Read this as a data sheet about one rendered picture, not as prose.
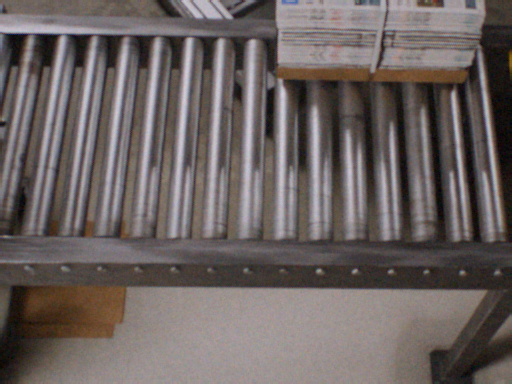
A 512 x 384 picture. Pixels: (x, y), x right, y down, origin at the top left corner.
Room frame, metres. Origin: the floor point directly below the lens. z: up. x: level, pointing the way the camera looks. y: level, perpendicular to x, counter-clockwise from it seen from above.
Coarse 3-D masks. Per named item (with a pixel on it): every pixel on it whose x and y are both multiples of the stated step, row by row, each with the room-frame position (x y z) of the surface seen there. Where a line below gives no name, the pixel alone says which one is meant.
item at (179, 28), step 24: (0, 24) 1.01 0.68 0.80; (24, 24) 1.02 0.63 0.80; (48, 24) 1.02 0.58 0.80; (72, 24) 1.03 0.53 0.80; (96, 24) 1.03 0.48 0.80; (120, 24) 1.04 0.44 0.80; (144, 24) 1.05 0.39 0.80; (168, 24) 1.05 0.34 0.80; (192, 24) 1.06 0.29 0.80; (216, 24) 1.06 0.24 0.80; (240, 24) 1.07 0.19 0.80; (264, 24) 1.07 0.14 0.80; (48, 48) 1.00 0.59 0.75; (144, 48) 1.02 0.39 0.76; (240, 48) 1.04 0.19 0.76; (504, 48) 1.09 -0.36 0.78; (504, 72) 1.09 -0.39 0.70
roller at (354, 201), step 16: (352, 80) 0.96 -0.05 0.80; (352, 96) 0.92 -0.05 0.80; (352, 112) 0.88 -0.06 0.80; (352, 128) 0.84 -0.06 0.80; (352, 144) 0.81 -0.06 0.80; (352, 160) 0.77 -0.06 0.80; (352, 176) 0.74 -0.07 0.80; (352, 192) 0.71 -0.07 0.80; (352, 208) 0.67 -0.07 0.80; (352, 224) 0.64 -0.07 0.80; (368, 240) 0.62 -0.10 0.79
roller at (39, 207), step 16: (64, 48) 0.97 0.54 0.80; (64, 64) 0.93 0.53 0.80; (48, 80) 0.89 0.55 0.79; (64, 80) 0.89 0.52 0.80; (48, 96) 0.85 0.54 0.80; (64, 96) 0.86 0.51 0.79; (48, 112) 0.81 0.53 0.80; (64, 112) 0.82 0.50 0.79; (48, 128) 0.78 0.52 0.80; (64, 128) 0.79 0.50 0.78; (48, 144) 0.74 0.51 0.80; (48, 160) 0.71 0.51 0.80; (32, 176) 0.68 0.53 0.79; (48, 176) 0.68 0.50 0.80; (32, 192) 0.64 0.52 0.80; (48, 192) 0.65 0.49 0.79; (32, 208) 0.61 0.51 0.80; (48, 208) 0.62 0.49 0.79; (32, 224) 0.58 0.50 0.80; (48, 224) 0.59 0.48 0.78
